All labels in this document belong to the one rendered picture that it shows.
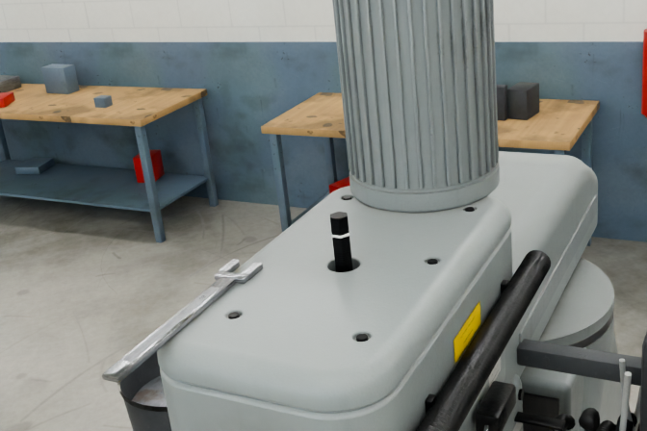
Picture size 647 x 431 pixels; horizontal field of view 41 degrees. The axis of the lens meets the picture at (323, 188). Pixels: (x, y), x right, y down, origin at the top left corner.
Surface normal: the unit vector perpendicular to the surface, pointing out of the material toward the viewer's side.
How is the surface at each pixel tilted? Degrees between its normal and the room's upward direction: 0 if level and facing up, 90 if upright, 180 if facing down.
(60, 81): 90
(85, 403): 0
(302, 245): 0
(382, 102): 90
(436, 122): 90
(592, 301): 0
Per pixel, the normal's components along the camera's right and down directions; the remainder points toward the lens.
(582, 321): -0.11, -0.93
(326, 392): -0.21, -0.09
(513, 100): -0.59, 0.34
